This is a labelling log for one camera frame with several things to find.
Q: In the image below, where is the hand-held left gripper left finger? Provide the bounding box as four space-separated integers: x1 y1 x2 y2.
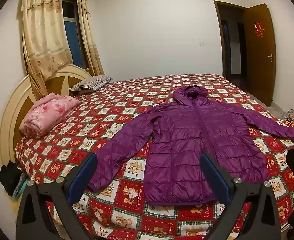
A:
15 152 99 240

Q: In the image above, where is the dark clothes pile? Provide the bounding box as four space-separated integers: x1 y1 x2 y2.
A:
0 160 26 197

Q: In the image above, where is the dark wooden door frame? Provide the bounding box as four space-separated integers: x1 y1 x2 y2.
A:
213 0 250 80

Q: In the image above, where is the narrow beige patterned curtain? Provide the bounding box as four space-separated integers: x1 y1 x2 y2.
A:
76 0 105 77

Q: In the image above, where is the striped pillow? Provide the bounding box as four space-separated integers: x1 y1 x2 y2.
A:
69 75 114 92

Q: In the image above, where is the red bear-print bedspread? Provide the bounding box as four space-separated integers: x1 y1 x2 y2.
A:
14 73 294 240

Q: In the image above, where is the window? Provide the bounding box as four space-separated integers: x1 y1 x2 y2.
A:
62 0 90 71

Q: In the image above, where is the cream wooden headboard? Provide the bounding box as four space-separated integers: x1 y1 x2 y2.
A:
0 63 92 167

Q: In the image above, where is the pink floral folded blanket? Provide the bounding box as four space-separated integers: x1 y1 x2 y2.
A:
19 92 81 138

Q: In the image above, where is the wide beige patterned curtain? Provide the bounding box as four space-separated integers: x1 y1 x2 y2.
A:
20 0 74 98

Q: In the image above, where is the red paper door decoration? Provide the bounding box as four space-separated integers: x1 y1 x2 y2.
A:
253 20 266 37

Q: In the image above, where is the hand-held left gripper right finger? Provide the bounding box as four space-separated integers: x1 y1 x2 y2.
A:
199 152 282 240

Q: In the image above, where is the teal cloth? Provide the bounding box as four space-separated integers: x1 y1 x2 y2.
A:
13 174 30 202

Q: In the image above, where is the brown wooden door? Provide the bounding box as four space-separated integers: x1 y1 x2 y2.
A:
244 3 277 107

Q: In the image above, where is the purple hooded puffer jacket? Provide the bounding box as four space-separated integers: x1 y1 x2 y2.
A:
87 85 294 207

